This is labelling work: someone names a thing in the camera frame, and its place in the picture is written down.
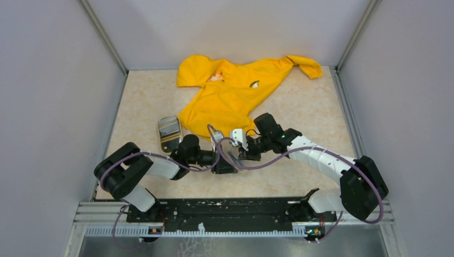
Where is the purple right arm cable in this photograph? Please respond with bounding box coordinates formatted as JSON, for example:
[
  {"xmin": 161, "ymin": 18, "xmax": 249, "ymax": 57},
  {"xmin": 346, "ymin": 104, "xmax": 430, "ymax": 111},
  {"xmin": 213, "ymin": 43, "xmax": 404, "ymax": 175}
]
[{"xmin": 216, "ymin": 136, "xmax": 385, "ymax": 244}]

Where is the aluminium frame rail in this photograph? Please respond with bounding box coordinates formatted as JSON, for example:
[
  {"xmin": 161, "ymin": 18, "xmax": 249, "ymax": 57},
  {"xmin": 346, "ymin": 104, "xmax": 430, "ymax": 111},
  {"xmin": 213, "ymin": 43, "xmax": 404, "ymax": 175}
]
[{"xmin": 72, "ymin": 200, "xmax": 395, "ymax": 238}]

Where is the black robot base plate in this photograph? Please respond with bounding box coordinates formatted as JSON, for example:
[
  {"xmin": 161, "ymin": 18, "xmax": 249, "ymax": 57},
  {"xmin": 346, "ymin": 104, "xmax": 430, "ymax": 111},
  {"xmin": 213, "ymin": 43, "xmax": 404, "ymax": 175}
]
[{"xmin": 126, "ymin": 190, "xmax": 337, "ymax": 240}]

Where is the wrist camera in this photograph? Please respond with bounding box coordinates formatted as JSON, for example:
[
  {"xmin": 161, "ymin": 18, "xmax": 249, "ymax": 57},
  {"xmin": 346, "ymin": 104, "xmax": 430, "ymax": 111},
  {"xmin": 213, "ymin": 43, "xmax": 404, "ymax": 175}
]
[
  {"xmin": 229, "ymin": 128, "xmax": 248, "ymax": 151},
  {"xmin": 210, "ymin": 130, "xmax": 224, "ymax": 151}
]

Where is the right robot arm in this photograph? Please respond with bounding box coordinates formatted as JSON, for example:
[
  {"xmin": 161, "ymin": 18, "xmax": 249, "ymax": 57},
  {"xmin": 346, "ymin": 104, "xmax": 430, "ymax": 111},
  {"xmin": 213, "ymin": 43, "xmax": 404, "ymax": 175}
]
[{"xmin": 230, "ymin": 113, "xmax": 389, "ymax": 224}]

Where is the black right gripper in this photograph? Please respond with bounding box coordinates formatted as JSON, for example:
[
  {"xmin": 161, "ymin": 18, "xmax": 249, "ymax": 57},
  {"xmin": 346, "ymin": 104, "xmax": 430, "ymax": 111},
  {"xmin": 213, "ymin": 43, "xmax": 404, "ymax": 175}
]
[{"xmin": 239, "ymin": 134, "xmax": 271, "ymax": 162}]

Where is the stack of cards in tray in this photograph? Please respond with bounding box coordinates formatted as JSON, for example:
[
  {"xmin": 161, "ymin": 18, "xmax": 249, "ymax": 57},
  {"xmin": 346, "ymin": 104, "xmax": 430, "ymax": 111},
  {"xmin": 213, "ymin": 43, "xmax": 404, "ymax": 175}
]
[{"xmin": 157, "ymin": 116, "xmax": 181, "ymax": 139}]

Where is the yellow jacket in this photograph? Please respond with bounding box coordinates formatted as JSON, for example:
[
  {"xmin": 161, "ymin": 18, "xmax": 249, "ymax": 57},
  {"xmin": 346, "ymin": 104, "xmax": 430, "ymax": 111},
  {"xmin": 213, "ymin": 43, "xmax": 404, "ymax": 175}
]
[{"xmin": 177, "ymin": 55, "xmax": 323, "ymax": 138}]

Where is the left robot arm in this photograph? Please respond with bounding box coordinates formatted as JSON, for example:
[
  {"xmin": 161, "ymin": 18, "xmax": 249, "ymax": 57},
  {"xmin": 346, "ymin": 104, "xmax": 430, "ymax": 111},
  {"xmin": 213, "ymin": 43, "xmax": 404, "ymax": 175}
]
[{"xmin": 94, "ymin": 134, "xmax": 238, "ymax": 222}]

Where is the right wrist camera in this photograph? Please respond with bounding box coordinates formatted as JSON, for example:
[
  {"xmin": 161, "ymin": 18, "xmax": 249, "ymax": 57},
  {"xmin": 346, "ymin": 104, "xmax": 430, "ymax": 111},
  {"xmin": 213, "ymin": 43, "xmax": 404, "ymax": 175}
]
[{"xmin": 229, "ymin": 128, "xmax": 248, "ymax": 151}]

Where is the black VIP front card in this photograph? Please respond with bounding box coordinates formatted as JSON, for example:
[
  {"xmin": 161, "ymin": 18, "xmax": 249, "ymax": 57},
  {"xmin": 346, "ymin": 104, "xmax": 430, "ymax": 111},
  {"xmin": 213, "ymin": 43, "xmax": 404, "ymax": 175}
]
[{"xmin": 160, "ymin": 135, "xmax": 182, "ymax": 153}]

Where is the beige card holder wallet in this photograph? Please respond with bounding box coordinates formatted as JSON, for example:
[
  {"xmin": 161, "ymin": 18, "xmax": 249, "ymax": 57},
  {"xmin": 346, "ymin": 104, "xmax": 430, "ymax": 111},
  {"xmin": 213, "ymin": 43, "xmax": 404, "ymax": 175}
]
[{"xmin": 227, "ymin": 151, "xmax": 244, "ymax": 170}]

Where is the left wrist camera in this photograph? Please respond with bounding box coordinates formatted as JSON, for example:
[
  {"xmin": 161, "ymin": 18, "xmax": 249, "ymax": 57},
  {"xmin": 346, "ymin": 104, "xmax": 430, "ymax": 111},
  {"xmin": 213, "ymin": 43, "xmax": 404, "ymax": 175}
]
[{"xmin": 210, "ymin": 130, "xmax": 224, "ymax": 151}]

